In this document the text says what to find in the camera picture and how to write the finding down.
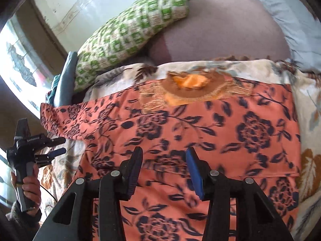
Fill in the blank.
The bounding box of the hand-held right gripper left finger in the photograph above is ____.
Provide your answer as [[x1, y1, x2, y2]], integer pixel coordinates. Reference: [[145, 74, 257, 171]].
[[33, 146, 144, 241]]

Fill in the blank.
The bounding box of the window with patterned glass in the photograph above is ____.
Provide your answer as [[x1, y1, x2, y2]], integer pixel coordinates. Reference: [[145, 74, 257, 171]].
[[0, 0, 74, 121]]

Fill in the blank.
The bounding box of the person's left hand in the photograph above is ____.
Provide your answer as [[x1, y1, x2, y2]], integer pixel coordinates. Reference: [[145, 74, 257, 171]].
[[11, 167, 41, 209]]

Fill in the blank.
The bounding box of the teal cloth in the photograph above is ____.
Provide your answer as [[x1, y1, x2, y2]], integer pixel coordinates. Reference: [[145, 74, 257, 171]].
[[46, 51, 79, 106]]

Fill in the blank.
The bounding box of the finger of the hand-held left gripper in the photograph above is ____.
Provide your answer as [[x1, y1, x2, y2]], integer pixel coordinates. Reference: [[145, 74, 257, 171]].
[[47, 137, 67, 147], [35, 148, 66, 167]]

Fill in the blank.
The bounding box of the thin black cable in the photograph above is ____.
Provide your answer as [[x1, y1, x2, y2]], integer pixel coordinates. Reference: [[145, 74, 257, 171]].
[[40, 184, 60, 202]]

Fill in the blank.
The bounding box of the orange floral garment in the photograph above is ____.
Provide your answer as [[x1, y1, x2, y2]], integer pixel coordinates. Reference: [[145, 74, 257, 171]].
[[40, 77, 302, 241]]

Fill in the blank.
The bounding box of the person's left forearm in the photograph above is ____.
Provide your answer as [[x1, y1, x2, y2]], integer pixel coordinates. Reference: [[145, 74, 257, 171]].
[[4, 200, 43, 233]]

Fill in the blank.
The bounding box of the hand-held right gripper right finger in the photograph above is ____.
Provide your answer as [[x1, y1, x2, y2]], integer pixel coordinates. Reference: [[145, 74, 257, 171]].
[[185, 147, 294, 241]]

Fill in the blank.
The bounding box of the cream leaf-print fleece blanket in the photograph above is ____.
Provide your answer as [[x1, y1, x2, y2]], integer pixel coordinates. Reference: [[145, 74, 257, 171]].
[[38, 58, 321, 241]]

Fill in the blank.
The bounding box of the green checked pillow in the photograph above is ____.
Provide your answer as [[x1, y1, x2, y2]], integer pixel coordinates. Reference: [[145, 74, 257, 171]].
[[73, 0, 194, 93]]

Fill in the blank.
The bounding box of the light blue cloth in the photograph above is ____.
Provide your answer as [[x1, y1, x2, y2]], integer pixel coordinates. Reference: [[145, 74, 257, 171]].
[[240, 0, 321, 73]]

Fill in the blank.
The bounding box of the mauve bed sheet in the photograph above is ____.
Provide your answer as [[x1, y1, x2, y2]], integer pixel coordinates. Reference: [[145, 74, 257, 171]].
[[147, 0, 292, 64]]

